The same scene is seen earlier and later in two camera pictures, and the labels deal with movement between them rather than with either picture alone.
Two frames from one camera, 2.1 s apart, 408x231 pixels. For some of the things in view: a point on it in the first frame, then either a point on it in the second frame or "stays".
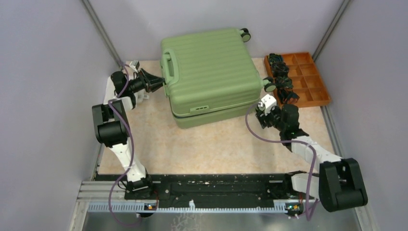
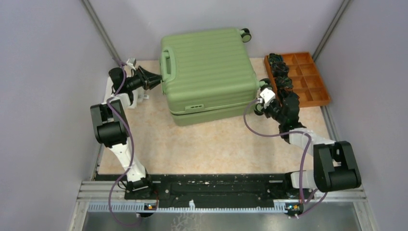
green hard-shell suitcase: (210, 78) stays
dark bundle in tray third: (282, 82) stays
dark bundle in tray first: (276, 59) stays
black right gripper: (263, 116) -> (266, 108)
